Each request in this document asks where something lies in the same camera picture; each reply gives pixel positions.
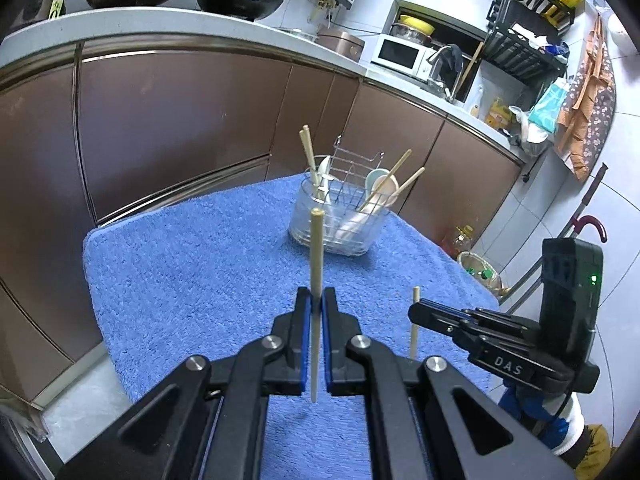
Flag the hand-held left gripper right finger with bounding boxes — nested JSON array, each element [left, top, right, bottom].
[[322, 286, 576, 480]]

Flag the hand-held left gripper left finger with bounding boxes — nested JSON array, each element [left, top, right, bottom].
[[55, 286, 313, 480]]

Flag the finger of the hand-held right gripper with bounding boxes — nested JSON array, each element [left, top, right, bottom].
[[407, 298, 539, 347]]

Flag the wooden chopstick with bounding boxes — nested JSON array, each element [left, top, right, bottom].
[[409, 287, 421, 361], [304, 126, 322, 198], [309, 208, 325, 404], [371, 149, 413, 200], [359, 167, 426, 212], [299, 130, 319, 198]]

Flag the clear wire rack utensil holder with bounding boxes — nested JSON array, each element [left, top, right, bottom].
[[288, 135, 392, 257]]

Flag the white ceramic spoon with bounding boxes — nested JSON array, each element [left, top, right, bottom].
[[334, 207, 374, 244], [318, 155, 332, 204]]

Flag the pale green spoon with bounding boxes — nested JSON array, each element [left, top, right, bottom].
[[364, 168, 390, 207]]

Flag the person's right hand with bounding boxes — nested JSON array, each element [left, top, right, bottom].
[[499, 385, 589, 457]]

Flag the bin with empty bottles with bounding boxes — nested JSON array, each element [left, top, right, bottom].
[[457, 250, 504, 296]]

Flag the large cooking oil bottle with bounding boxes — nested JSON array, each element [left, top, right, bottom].
[[442, 224, 476, 261]]

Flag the blue towel mat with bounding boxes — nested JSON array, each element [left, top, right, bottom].
[[82, 172, 501, 480]]

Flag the yellow cloth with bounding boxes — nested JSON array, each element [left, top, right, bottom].
[[584, 423, 615, 467]]

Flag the white plastic bag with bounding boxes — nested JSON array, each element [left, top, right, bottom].
[[508, 104, 551, 156]]

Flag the floral apron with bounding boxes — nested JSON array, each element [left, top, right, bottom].
[[554, 14, 619, 182]]

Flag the teal bag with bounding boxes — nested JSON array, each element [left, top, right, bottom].
[[529, 77, 571, 134]]

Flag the yellow detergent packet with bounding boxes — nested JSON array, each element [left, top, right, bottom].
[[484, 97, 514, 129]]

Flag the wooden stick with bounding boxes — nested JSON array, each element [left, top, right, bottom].
[[457, 42, 485, 102]]

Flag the black dish rack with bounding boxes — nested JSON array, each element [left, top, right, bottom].
[[487, 0, 574, 84]]

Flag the black cloth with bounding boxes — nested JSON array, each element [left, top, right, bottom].
[[442, 44, 464, 74]]

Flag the chrome faucet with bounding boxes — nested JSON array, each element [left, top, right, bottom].
[[427, 47, 459, 102]]

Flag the brown kitchen base cabinets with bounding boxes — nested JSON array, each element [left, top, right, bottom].
[[0, 35, 529, 407]]

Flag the white microwave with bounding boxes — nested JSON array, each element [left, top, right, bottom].
[[370, 33, 436, 79]]

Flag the white cloth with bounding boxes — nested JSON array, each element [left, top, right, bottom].
[[519, 29, 552, 49]]

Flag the yellow bowl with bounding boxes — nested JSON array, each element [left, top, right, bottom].
[[397, 15, 435, 36]]

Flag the yellow roll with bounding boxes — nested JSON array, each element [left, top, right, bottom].
[[544, 0, 586, 24]]

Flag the red handle umbrella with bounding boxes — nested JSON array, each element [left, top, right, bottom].
[[500, 162, 610, 306]]

